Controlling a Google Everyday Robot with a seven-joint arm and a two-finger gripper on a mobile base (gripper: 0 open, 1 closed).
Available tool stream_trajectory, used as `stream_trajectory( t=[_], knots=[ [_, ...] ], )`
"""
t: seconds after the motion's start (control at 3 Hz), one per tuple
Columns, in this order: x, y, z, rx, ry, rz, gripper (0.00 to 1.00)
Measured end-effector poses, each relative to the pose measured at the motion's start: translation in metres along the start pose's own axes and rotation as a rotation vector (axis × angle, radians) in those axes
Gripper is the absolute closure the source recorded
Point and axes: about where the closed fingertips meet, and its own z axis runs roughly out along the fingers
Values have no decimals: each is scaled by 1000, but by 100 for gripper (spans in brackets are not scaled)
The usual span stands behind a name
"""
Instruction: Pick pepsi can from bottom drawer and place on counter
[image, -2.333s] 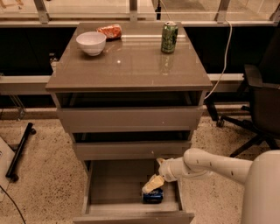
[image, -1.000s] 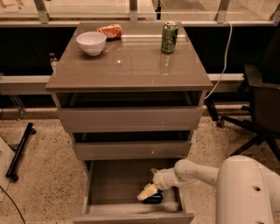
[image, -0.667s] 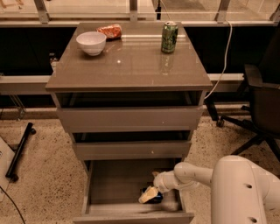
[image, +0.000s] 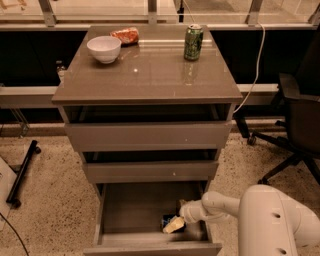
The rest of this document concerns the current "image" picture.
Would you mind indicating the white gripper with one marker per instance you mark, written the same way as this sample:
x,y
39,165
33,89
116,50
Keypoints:
x,y
189,213

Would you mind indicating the blue pepsi can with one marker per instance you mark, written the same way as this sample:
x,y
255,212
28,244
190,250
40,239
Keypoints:
x,y
165,220

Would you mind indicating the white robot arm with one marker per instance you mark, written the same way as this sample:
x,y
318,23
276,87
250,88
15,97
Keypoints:
x,y
270,223

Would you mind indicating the grey bottom drawer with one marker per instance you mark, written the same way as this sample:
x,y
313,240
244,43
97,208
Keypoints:
x,y
130,222

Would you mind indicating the grey drawer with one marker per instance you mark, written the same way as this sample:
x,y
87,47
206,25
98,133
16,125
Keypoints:
x,y
150,166
130,222
148,127

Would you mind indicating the grey middle drawer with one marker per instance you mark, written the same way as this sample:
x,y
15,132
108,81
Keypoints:
x,y
150,166

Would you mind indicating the grey top drawer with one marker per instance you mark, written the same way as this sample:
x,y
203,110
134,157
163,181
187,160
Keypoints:
x,y
148,127

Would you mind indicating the grey drawer cabinet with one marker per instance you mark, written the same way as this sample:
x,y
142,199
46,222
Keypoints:
x,y
152,72

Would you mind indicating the green soda can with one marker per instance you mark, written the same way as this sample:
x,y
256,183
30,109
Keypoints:
x,y
193,42

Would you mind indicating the black office chair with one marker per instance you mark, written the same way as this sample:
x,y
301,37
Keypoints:
x,y
300,93

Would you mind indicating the black wheeled stand leg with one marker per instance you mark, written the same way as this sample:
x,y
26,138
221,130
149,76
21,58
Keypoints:
x,y
12,197

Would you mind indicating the white bowl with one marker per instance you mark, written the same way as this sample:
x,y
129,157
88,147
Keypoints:
x,y
104,49

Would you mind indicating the orange chip bag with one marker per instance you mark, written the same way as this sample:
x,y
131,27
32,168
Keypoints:
x,y
127,36

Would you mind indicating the clear plastic bottle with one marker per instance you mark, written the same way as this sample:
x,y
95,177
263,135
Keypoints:
x,y
60,69

